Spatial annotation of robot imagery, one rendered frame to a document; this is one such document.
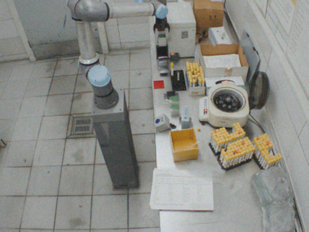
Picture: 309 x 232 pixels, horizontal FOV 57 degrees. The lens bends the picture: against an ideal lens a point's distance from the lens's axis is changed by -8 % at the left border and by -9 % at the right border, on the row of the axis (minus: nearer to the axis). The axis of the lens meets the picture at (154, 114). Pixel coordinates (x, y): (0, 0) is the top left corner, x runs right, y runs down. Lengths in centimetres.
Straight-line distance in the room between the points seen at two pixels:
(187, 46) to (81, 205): 149
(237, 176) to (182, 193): 30
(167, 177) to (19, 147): 187
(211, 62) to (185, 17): 35
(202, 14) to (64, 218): 195
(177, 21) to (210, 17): 50
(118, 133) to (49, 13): 199
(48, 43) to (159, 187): 265
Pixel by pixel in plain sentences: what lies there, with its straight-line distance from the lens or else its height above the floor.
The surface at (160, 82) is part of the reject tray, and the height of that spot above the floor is 88.
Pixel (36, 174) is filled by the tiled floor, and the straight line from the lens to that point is 285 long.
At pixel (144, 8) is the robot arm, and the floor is 147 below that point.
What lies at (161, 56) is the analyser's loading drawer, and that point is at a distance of 215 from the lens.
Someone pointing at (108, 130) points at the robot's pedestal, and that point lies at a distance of 190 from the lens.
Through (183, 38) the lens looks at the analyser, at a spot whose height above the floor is 104.
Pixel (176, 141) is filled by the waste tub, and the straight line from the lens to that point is 169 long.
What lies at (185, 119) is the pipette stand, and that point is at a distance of 167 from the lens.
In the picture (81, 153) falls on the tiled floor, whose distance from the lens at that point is 282.
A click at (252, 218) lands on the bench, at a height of 87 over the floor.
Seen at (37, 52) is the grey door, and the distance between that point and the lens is 390.
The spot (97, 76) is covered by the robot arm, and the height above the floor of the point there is 118.
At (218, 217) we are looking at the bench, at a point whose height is 87.
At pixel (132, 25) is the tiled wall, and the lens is 358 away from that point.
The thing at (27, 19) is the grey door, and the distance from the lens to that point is 365.
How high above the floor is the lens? 226
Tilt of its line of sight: 49 degrees down
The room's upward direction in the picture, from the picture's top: 5 degrees counter-clockwise
